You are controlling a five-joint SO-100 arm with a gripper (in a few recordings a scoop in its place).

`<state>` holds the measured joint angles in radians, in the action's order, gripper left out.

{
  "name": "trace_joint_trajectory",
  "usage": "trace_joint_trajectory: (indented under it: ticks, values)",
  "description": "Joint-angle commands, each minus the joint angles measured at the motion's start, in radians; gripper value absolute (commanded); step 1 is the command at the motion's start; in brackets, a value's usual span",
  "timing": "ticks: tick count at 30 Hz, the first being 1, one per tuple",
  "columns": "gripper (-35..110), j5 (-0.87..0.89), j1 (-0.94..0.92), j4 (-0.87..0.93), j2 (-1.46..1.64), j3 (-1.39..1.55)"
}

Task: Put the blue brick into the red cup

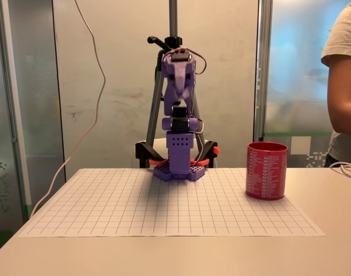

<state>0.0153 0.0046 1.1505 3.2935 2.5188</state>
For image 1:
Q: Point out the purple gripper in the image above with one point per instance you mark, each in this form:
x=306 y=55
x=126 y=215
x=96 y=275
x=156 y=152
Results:
x=180 y=77

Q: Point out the purple robot arm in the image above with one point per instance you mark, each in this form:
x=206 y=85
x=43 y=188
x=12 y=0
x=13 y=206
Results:
x=179 y=156

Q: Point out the red cup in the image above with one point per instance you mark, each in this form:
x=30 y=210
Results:
x=267 y=175

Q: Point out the black orange table clamp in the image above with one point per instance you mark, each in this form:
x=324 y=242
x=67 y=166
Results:
x=211 y=152
x=142 y=152

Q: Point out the white grid paper sheet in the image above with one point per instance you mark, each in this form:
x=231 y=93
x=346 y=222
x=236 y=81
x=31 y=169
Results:
x=106 y=201

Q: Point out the person in white shirt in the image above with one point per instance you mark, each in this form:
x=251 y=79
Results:
x=346 y=28

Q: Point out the grey camera tripod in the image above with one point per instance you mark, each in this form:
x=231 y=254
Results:
x=173 y=17

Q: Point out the grey metal frame post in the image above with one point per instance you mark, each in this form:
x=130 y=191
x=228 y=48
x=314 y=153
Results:
x=263 y=72
x=11 y=100

